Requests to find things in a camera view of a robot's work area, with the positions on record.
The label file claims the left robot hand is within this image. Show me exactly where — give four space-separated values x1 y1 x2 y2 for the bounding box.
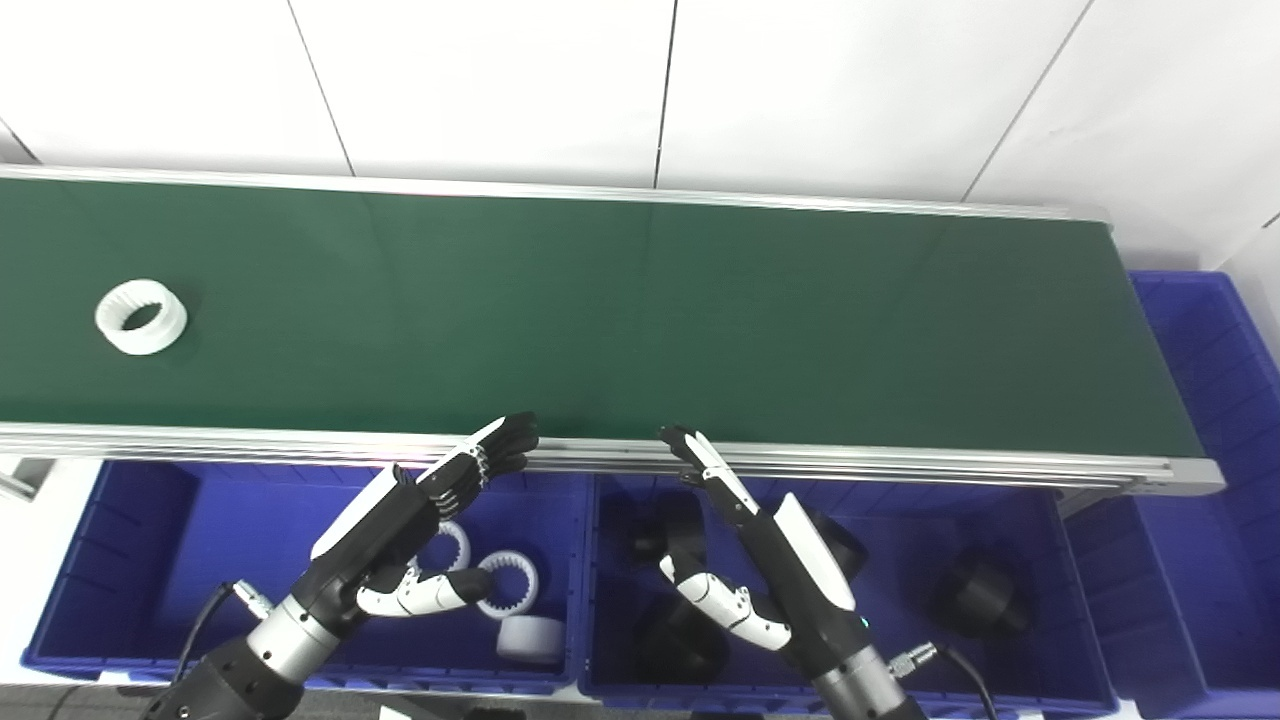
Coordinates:
290 411 540 638

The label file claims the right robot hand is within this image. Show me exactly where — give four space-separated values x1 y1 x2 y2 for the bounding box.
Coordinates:
658 425 871 683

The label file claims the white ring gear part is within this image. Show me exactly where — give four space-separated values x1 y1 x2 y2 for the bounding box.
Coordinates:
95 279 189 356
420 520 473 574
495 614 567 667
474 551 541 621

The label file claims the black cylindrical part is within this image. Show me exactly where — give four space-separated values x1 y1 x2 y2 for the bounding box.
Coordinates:
632 592 731 685
930 548 1031 639

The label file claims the blue plastic bin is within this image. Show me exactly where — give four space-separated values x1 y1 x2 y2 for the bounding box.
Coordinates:
1064 270 1280 720
20 458 597 697
578 472 1121 720

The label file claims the green conveyor belt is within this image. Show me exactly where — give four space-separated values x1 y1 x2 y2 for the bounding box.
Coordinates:
0 178 1207 460
0 164 1227 503

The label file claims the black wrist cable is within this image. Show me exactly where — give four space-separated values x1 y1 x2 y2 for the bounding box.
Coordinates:
172 580 276 691
888 642 999 720

